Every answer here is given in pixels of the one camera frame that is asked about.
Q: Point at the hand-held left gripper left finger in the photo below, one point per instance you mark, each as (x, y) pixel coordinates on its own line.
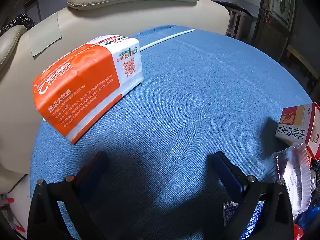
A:
(99, 163)

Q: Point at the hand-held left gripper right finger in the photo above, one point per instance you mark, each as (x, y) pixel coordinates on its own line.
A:
(230, 177)

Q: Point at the orange white tissue pack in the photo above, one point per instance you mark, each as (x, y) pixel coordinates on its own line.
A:
(82, 85)

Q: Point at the red and white medicine box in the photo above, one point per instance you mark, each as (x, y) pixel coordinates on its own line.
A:
(297, 122)

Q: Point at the blue foil packet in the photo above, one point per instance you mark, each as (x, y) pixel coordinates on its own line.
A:
(255, 220)

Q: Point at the clear plastic tray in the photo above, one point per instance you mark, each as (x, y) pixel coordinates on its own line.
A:
(295, 177)

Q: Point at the red plastic bag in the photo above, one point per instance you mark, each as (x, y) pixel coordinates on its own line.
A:
(298, 232)

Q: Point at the blue plastic bag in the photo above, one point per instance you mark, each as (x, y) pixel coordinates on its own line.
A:
(308, 216)

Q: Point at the pale green sofa patch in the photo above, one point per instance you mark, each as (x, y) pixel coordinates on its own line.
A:
(45, 41)

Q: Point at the beige leather sofa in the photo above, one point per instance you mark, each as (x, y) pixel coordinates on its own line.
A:
(75, 22)

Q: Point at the thin white rod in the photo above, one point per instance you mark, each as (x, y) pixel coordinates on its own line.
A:
(170, 37)

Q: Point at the wooden railed furniture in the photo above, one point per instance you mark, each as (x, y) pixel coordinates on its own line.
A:
(237, 20)

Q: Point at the dark dotted cloth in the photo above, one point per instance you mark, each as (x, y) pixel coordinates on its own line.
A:
(17, 23)

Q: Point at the wooden door with glass panel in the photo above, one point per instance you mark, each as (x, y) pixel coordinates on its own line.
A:
(282, 2)

